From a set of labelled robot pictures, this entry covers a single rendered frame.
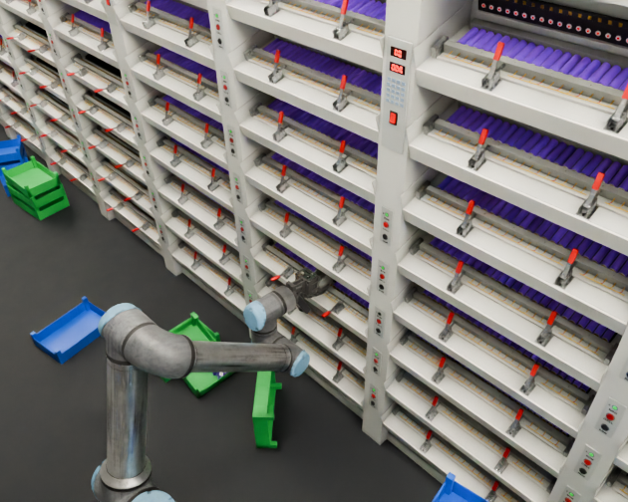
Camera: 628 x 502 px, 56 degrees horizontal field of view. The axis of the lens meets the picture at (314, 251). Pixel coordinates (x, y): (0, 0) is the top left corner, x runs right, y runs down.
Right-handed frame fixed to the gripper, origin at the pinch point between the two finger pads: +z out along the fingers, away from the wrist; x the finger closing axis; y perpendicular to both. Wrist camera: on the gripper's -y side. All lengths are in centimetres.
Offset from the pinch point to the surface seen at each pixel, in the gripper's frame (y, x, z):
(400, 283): 23.4, -35.8, -7.0
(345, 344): -23.9, -12.3, -2.4
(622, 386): 35, -101, -10
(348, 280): 13.3, -16.5, -8.5
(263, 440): -57, -6, -38
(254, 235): 3.7, 34.1, -7.4
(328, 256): 14.4, -4.0, -5.4
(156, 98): 37, 102, -4
